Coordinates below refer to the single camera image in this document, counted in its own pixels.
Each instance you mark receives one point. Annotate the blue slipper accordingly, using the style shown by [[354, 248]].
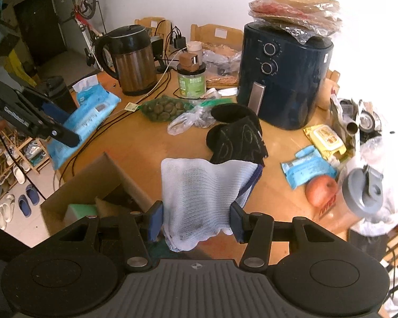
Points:
[[25, 206], [33, 194]]

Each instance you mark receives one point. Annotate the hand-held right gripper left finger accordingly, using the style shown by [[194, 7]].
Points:
[[156, 222]]

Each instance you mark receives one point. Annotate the wooden chair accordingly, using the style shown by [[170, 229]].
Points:
[[149, 23], [205, 31]]

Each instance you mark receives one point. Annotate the steel and black electric kettle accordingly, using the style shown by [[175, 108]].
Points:
[[132, 66]]

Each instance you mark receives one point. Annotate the dark blue air fryer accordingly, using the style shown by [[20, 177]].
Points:
[[292, 82]]

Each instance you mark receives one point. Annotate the white and green tissue pack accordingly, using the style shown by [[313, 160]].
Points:
[[81, 212]]

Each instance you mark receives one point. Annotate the yellow tea bag tag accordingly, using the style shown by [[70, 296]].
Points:
[[131, 106]]

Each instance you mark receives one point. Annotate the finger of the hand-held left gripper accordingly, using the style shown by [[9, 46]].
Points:
[[64, 136], [56, 112]]

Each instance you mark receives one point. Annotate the yellow wet wipe pack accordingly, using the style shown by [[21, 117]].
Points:
[[325, 139]]

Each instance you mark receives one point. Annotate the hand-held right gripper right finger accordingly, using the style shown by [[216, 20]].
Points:
[[236, 220]]

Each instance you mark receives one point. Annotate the black knit hat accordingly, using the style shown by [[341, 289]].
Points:
[[238, 132]]

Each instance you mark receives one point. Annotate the blue soft tissue pack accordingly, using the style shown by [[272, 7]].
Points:
[[96, 97]]

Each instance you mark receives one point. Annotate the wooden shoe rack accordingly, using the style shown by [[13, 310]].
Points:
[[30, 159]]

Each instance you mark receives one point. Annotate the red apple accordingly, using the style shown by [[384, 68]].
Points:
[[321, 190]]

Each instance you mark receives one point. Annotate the red bicycle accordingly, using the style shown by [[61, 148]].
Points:
[[84, 3]]

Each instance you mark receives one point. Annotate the small brown box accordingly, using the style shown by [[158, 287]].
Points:
[[187, 62]]

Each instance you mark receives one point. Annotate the green label jar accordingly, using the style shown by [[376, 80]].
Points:
[[191, 86]]

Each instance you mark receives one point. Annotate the white lid jar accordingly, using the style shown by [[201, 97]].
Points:
[[194, 47]]

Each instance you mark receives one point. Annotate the stack of paper liners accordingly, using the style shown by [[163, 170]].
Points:
[[295, 10]]

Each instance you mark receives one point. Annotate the light blue snack packet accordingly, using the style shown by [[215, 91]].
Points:
[[305, 169]]

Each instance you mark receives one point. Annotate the black power adapter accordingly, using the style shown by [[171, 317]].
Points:
[[179, 41]]

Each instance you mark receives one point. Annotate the black water bottle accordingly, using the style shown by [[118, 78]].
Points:
[[61, 94]]

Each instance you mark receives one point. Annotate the blue wet wipe packet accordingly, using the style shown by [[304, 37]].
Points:
[[83, 122]]

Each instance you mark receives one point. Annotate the clear plastic bag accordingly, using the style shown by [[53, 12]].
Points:
[[185, 119]]

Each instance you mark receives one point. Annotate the dark door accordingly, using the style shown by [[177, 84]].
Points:
[[39, 26]]

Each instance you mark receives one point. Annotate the metal tube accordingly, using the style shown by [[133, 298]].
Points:
[[351, 126]]

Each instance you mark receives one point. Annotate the clear shaker bottle grey lid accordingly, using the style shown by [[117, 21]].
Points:
[[358, 188]]

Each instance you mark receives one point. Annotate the bag of green nuts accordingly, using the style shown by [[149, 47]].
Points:
[[162, 107]]

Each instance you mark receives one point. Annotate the clear bag of flatbread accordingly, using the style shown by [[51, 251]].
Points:
[[222, 63]]

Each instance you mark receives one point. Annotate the white mesh cloth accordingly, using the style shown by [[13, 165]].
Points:
[[199, 192]]

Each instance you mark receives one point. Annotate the brown cardboard box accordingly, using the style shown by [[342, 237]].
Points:
[[86, 179]]

